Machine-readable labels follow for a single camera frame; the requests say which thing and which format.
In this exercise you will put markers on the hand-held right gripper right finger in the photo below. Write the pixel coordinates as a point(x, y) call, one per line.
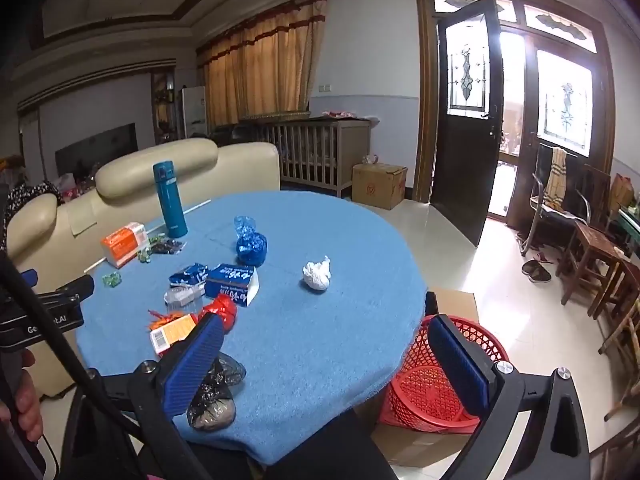
point(457, 360)

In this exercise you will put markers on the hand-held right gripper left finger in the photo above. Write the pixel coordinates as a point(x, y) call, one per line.
point(192, 365)

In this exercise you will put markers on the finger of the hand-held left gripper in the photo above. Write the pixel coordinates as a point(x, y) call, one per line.
point(30, 276)
point(75, 290)

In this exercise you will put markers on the small orange box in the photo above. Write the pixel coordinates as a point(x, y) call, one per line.
point(172, 332)

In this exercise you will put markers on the red plastic basket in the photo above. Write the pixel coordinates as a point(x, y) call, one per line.
point(420, 385)

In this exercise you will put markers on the black plastic bag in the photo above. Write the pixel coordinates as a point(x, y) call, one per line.
point(215, 405)

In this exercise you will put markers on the orange wrapper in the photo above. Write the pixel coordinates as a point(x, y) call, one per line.
point(160, 317)

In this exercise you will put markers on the red plastic bag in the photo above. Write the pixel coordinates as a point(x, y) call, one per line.
point(222, 310)

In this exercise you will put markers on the white grey carton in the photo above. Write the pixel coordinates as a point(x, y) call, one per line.
point(182, 297)

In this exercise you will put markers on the blue packet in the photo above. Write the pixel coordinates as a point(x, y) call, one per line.
point(187, 275)

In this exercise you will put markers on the blue toothpaste box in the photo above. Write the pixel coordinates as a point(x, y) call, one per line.
point(230, 282)

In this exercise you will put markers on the blue plastic bag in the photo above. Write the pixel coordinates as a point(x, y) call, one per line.
point(251, 250)

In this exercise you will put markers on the white paper wad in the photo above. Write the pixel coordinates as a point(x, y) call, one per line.
point(316, 276)

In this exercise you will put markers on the person's left hand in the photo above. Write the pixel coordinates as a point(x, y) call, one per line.
point(30, 410)

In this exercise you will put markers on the green candy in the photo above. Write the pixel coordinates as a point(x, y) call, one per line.
point(155, 238)
point(111, 278)
point(144, 255)

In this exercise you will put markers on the orange and white box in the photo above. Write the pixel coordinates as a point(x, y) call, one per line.
point(122, 245)

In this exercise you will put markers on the beige sofa patch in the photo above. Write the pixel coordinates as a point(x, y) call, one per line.
point(84, 222)

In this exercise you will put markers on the black white floral garment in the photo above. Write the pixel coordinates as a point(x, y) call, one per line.
point(35, 191)

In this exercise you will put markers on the dark snack packet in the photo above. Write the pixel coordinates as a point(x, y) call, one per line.
point(167, 247)

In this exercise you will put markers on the dark slipper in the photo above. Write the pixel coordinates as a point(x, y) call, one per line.
point(531, 267)
point(541, 275)

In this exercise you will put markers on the teal thermos bottle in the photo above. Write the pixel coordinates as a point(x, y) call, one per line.
point(170, 200)

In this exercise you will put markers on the black television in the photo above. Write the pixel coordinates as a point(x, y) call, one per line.
point(100, 145)

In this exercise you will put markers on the thin white rod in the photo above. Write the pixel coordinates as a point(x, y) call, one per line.
point(200, 205)

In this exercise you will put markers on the wooden chair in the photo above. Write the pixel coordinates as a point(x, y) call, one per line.
point(625, 320)

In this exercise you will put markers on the wooden stool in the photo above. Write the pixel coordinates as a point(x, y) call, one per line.
point(595, 240)

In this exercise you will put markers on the closed cardboard box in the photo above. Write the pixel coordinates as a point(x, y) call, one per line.
point(377, 187)

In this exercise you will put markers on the dark wooden glazed door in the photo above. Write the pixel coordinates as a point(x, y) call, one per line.
point(465, 160)

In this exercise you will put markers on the wooden display cabinet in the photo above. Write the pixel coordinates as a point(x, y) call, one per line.
point(162, 110)

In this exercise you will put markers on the cream leather sofa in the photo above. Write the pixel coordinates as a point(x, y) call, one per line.
point(240, 170)

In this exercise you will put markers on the striped towel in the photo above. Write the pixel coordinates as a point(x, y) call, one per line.
point(555, 180)

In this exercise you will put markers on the white standing air conditioner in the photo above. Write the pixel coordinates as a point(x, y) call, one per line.
point(194, 112)

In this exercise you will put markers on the clear plastic bag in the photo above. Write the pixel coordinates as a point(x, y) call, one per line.
point(371, 159)

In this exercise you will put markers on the wooden baby crib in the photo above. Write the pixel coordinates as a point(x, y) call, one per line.
point(350, 150)

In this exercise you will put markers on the pink cloth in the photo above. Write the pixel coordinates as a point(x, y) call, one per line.
point(345, 114)

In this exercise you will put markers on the beige curtain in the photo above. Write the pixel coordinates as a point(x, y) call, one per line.
point(260, 70)

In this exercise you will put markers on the metal frame chair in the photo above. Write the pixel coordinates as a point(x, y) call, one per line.
point(565, 215)

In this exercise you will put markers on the wooden door frame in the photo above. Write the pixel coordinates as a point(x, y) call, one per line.
point(425, 110)

